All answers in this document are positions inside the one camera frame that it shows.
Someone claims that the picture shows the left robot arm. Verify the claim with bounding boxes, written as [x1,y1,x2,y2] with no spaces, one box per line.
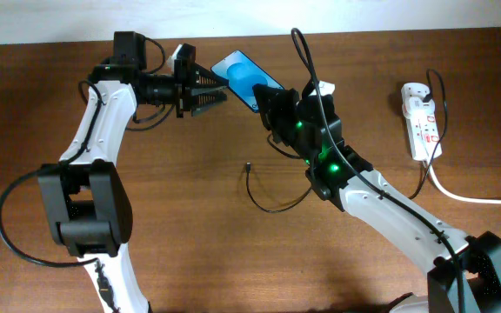
[38,31,228,312]

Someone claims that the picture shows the black USB charging cable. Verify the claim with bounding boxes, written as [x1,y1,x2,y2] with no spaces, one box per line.
[244,68,448,215]

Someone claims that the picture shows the blue Samsung Galaxy smartphone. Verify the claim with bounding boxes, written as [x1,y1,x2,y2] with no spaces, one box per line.
[210,50,283,113]

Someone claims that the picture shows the white power strip cord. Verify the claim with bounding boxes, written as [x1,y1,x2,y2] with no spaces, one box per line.
[424,159,501,208]

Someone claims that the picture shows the white power strip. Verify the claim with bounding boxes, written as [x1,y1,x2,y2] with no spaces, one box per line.
[401,83,442,163]

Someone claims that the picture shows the white USB charger plug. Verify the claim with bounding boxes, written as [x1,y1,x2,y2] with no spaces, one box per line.
[402,97,435,119]

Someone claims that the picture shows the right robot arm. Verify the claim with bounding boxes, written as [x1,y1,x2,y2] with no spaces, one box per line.
[252,84,501,312]

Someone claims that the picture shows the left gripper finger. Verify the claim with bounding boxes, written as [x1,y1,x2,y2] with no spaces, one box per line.
[191,91,227,117]
[194,63,229,89]

